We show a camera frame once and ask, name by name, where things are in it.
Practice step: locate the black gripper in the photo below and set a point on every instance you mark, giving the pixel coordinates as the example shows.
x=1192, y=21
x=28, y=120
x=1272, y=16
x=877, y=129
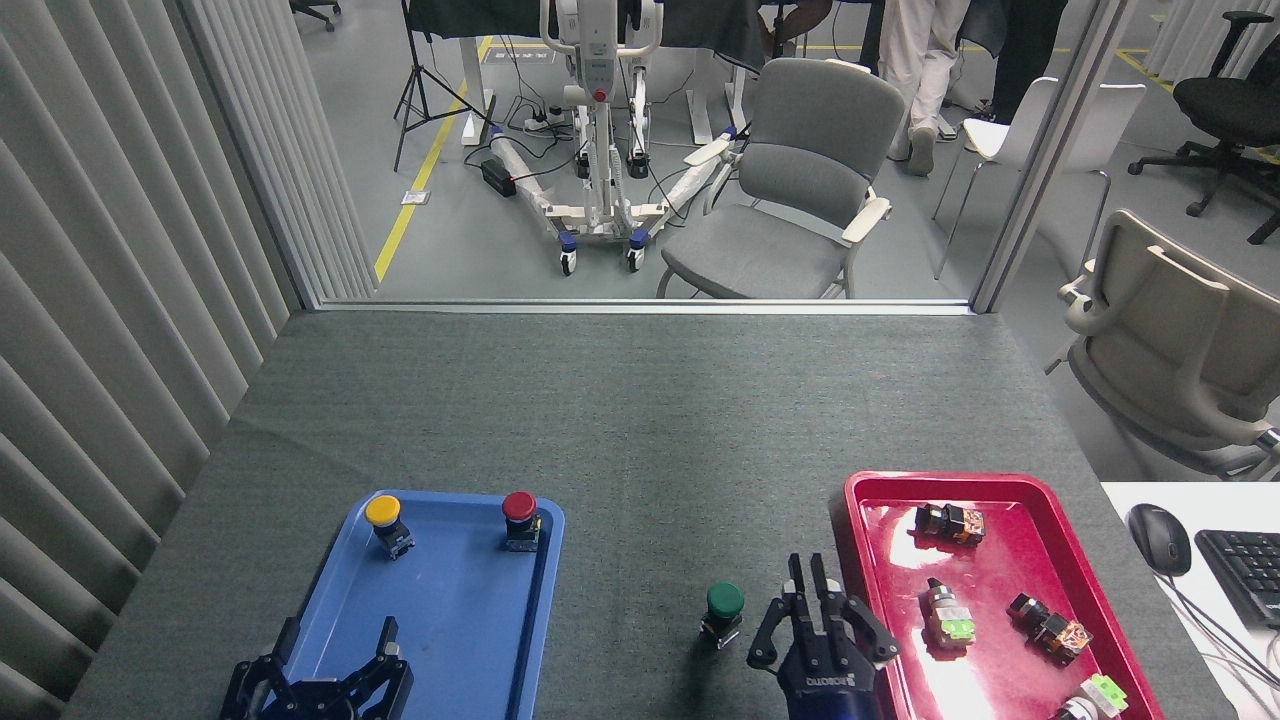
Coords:
x=825, y=690
x=310, y=702

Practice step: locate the green push button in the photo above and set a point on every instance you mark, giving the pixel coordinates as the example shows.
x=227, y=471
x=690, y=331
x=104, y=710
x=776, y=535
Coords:
x=724, y=600

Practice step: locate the silver floor socket plate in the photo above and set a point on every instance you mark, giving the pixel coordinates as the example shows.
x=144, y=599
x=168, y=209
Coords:
x=415, y=197

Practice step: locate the silver switch with green block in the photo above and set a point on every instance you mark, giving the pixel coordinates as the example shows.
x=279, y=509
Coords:
x=947, y=618

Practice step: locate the person in dark trousers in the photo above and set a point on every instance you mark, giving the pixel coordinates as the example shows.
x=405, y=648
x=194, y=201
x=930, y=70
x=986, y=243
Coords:
x=1025, y=50

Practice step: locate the red push button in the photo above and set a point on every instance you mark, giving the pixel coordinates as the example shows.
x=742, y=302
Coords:
x=519, y=505

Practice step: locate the beige office chair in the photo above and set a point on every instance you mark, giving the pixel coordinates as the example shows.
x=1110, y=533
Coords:
x=1170, y=340

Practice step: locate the black orange switch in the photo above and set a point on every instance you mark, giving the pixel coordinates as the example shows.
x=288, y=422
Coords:
x=950, y=523
x=1048, y=628

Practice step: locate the desk with black cloth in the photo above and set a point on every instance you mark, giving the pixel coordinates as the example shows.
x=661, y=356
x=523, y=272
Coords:
x=700, y=20

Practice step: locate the black power adapter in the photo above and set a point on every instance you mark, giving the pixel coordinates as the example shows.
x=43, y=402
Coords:
x=498, y=177

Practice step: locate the white stand on wheels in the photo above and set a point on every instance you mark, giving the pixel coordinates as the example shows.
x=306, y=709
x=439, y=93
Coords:
x=598, y=120

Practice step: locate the person in pale trousers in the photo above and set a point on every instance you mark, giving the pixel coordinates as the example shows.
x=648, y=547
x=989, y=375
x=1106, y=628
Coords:
x=920, y=60

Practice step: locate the white plastic chair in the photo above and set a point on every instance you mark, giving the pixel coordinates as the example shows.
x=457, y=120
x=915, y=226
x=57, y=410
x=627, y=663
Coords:
x=1020, y=120

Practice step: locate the white green switch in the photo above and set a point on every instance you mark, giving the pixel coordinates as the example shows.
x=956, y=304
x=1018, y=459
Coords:
x=1100, y=693

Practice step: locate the black tripod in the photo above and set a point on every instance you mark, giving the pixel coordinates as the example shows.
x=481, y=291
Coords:
x=420, y=70

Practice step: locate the black computer mouse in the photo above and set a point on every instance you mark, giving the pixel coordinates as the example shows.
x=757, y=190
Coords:
x=1160, y=540

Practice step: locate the red plastic tray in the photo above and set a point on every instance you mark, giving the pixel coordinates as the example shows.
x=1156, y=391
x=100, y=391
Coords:
x=1010, y=570

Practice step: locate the black office chair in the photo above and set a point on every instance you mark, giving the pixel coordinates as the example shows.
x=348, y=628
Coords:
x=1225, y=105

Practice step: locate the silver post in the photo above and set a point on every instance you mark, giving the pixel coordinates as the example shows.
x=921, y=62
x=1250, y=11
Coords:
x=1050, y=150

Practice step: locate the white power strip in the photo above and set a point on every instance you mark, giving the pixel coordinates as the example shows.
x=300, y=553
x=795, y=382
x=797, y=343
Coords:
x=543, y=122

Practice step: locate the grey padded chair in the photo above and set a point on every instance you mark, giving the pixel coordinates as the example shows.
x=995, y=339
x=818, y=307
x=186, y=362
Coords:
x=800, y=180

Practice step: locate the yellow push button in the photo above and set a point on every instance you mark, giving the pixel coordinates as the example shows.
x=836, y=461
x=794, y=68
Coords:
x=383, y=510

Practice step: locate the black keyboard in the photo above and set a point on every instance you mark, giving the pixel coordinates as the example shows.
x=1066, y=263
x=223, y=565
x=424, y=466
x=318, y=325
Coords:
x=1245, y=575

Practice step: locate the blue plastic tray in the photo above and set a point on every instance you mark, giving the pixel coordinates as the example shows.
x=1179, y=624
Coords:
x=450, y=610

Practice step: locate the silver table rail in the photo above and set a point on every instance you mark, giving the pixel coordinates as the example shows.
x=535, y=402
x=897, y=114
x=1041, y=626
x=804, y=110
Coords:
x=640, y=306

